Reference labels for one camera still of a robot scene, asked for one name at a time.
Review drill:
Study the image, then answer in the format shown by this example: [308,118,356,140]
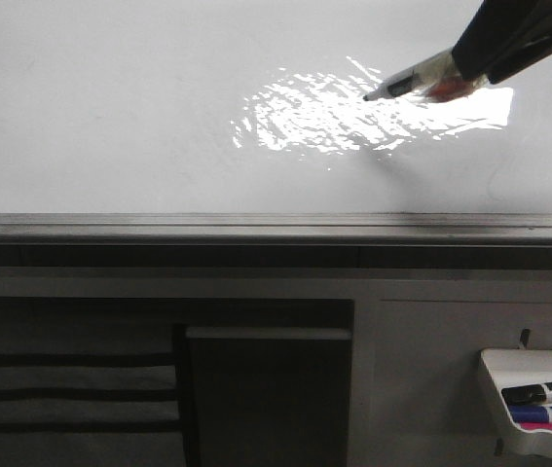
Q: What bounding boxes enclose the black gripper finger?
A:
[452,0,552,80]
[487,26,552,85]

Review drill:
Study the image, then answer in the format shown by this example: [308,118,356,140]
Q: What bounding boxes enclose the white whiteboard marker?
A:
[363,49,489,103]

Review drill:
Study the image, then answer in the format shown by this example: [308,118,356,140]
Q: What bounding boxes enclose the white whiteboard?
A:
[0,1,552,214]

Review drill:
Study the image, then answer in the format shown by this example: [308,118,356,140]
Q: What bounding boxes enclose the white marker holder tray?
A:
[479,348,552,459]

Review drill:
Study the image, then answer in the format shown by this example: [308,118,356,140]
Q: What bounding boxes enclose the black capped marker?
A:
[500,381,552,406]

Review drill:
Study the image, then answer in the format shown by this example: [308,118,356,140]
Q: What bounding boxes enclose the blue capped marker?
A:
[508,405,552,424]

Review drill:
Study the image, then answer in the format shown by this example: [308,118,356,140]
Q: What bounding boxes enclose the dark cabinet panel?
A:
[189,331,352,466]

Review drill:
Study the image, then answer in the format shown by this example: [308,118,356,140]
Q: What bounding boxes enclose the grey striped fabric organizer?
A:
[0,353,188,466]

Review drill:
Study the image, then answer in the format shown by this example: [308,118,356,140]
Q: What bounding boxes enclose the black wall hook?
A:
[519,328,532,349]

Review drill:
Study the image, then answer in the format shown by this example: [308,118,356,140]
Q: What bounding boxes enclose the aluminium whiteboard tray rail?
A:
[0,213,552,246]

